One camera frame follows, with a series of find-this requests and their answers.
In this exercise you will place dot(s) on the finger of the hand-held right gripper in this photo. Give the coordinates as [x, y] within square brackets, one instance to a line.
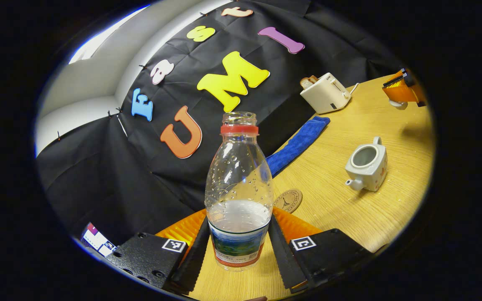
[400, 93]
[396, 75]

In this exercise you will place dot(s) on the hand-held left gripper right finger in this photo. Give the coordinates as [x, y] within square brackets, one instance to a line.
[285, 259]

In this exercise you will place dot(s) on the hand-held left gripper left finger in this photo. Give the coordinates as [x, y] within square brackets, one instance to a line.
[193, 261]

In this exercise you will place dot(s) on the round brown coaster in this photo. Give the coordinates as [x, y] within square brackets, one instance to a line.
[289, 200]

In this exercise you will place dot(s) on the white ceramic teacup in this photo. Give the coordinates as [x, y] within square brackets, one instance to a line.
[370, 171]

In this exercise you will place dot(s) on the clear plastic water bottle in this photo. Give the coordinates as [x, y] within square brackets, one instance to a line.
[239, 175]

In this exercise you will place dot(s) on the white toaster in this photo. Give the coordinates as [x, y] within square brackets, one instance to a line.
[324, 94]

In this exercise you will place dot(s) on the toasted bread slice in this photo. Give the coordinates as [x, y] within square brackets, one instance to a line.
[308, 81]

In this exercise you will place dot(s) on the computer monitor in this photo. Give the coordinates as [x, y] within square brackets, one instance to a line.
[96, 240]

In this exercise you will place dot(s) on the blue folded towel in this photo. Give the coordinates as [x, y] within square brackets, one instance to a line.
[299, 142]

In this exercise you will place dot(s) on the black backdrop cloth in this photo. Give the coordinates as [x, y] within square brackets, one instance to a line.
[98, 175]

